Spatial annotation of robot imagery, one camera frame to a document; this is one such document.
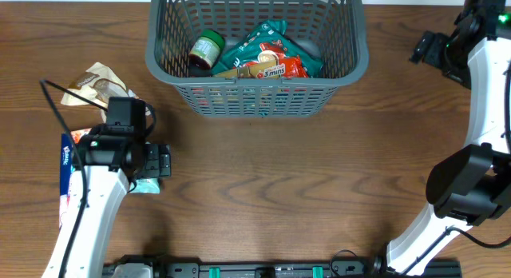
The multicolour tissue pack strip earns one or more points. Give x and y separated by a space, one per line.
66 170

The green lidded jar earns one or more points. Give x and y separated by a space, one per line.
206 50

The red yellow spaghetti packet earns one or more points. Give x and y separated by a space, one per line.
273 69

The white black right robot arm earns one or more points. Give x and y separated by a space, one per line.
473 184

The green instant coffee bag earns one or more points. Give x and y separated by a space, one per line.
267 42

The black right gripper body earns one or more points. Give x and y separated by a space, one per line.
428 47

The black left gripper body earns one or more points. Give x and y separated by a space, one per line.
160 160

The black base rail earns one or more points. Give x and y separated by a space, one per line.
164 267

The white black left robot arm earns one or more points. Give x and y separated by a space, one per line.
110 162

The mint green snack bar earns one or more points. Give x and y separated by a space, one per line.
145 186

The grey plastic lattice basket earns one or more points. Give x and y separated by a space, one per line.
333 31

